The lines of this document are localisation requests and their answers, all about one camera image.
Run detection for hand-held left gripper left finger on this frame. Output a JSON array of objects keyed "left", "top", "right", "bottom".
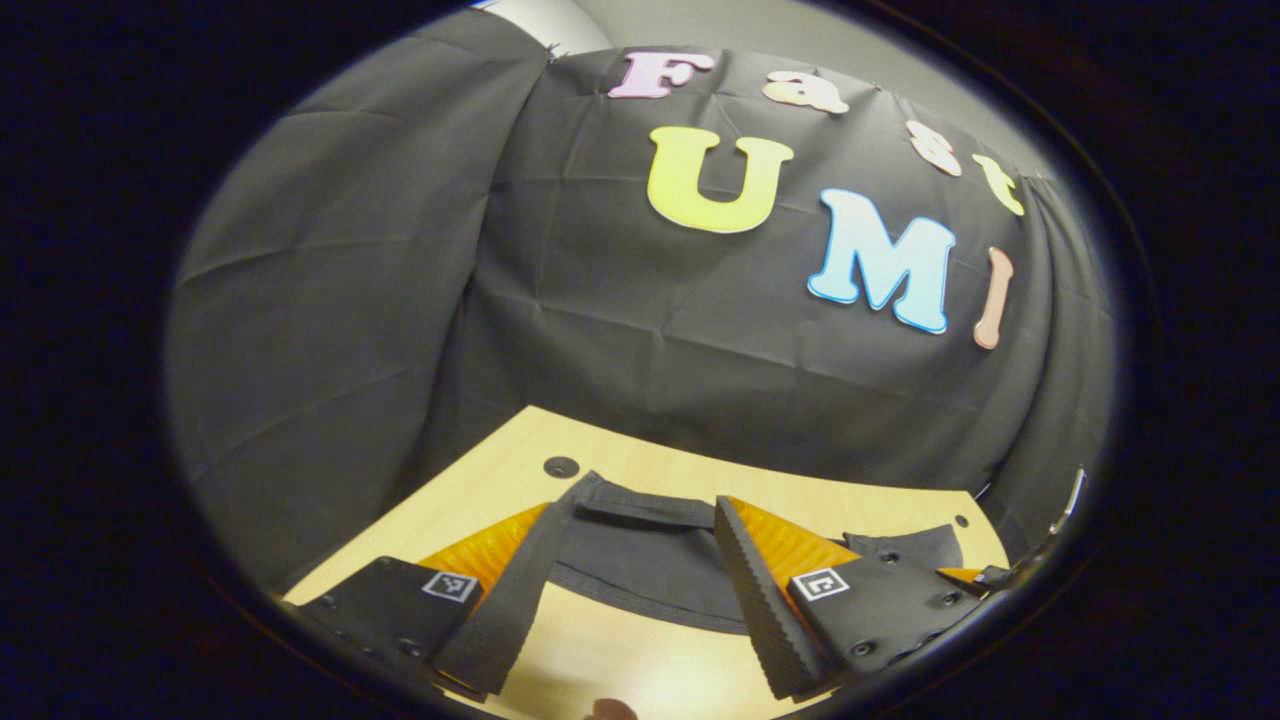
[{"left": 283, "top": 500, "right": 579, "bottom": 698}]

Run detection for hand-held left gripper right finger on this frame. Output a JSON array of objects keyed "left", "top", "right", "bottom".
[{"left": 713, "top": 495, "right": 987, "bottom": 700}]

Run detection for dark grey jeans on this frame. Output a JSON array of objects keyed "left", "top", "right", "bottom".
[{"left": 545, "top": 470, "right": 967, "bottom": 637}]

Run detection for black backdrop cloth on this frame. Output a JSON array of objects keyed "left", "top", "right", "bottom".
[{"left": 165, "top": 10, "right": 1117, "bottom": 593}]

